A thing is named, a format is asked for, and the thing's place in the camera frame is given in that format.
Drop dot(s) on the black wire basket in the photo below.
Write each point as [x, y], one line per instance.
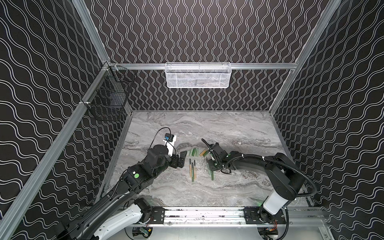
[110, 100]

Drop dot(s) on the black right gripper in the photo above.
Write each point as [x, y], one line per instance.
[217, 157]

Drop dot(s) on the white wire mesh basket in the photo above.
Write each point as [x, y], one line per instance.
[195, 75]

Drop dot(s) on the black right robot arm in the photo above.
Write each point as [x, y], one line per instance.
[285, 178]

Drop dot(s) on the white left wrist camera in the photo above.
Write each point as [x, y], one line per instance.
[170, 140]

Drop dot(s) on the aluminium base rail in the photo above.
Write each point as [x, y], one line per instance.
[214, 217]

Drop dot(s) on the dark green marker pen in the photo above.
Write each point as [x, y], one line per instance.
[192, 172]

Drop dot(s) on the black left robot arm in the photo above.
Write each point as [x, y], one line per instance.
[121, 207]

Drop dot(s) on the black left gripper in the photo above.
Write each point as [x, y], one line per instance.
[176, 160]

